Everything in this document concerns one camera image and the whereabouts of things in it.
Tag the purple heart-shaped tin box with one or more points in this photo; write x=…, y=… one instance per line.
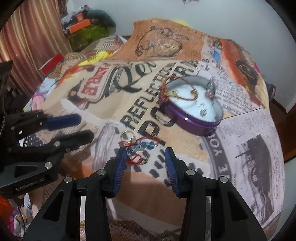
x=183, y=100

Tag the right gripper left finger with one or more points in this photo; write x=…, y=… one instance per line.
x=59, y=217

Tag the dark blue backpack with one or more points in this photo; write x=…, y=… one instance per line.
x=271, y=89

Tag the red box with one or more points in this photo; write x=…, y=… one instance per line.
x=51, y=64

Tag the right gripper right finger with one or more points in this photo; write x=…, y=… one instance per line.
x=212, y=205

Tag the yellow cloth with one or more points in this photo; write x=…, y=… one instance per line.
x=100, y=56

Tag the orange box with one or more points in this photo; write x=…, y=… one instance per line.
x=78, y=26

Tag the green patterned covered stand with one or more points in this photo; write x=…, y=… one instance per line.
x=84, y=37

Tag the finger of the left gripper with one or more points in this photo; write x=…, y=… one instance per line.
x=58, y=145
x=25, y=124

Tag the striped patchwork cloth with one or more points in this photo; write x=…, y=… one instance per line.
x=109, y=44

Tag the striped brown curtain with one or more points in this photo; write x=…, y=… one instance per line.
x=31, y=36

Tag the yellow pillow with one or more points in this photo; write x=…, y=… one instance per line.
x=181, y=22

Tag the newspaper print bed quilt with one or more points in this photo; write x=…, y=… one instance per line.
x=121, y=94

